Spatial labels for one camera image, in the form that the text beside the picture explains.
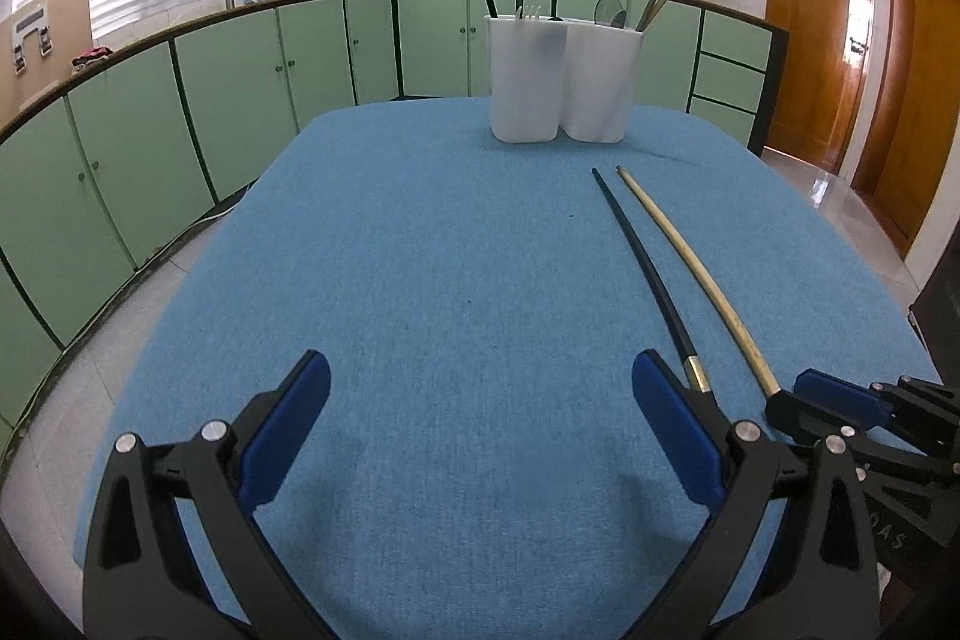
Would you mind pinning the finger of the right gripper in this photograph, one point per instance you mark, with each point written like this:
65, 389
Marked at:
820, 404

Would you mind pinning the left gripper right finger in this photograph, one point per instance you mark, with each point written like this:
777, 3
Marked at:
786, 550

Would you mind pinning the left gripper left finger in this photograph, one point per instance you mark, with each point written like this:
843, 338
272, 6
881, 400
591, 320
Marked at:
174, 549

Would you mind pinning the light wooden chopstick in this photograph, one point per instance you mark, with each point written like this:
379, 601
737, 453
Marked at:
749, 349

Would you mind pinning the dark blue chopstick silver band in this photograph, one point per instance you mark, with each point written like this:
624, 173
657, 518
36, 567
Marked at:
683, 342

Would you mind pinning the white plastic fork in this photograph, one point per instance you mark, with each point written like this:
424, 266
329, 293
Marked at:
528, 12

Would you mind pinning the wooden door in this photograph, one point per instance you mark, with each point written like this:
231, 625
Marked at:
915, 118
821, 84

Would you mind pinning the blue table mat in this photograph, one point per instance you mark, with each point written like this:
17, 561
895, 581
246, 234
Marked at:
481, 469

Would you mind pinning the green lower cabinets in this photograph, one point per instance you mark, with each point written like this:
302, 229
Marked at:
300, 107

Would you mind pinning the white two-compartment utensil holder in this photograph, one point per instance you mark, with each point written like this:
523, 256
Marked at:
570, 77

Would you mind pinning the red cloth on counter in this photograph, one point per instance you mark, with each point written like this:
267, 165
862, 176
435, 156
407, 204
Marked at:
89, 58

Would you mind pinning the cardboard box with printed picture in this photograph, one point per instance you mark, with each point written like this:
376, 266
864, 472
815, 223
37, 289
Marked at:
39, 42

